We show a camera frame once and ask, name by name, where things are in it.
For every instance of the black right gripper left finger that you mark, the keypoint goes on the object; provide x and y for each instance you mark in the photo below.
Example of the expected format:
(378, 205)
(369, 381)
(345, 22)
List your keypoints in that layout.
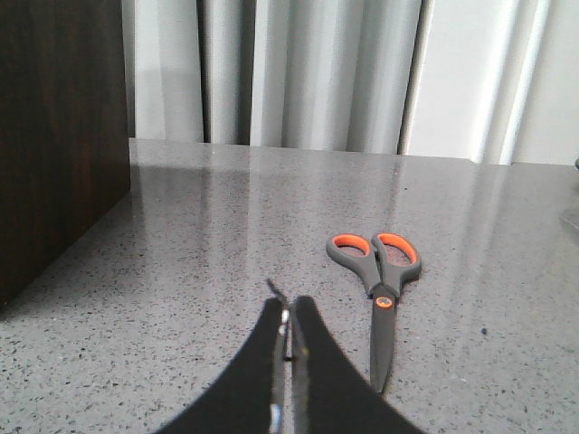
(241, 399)

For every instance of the white pleated curtain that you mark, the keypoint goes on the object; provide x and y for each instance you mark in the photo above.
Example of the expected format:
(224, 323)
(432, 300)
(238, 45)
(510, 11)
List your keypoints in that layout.
(491, 81)

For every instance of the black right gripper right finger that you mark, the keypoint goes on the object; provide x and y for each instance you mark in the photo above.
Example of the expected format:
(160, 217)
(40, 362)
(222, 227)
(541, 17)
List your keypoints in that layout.
(329, 394)

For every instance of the dark wooden drawer cabinet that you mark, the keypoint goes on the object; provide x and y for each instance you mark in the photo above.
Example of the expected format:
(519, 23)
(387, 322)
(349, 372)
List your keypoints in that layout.
(64, 129)

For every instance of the grey orange scissors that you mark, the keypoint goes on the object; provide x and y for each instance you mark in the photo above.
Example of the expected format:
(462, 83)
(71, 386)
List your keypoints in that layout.
(384, 264)

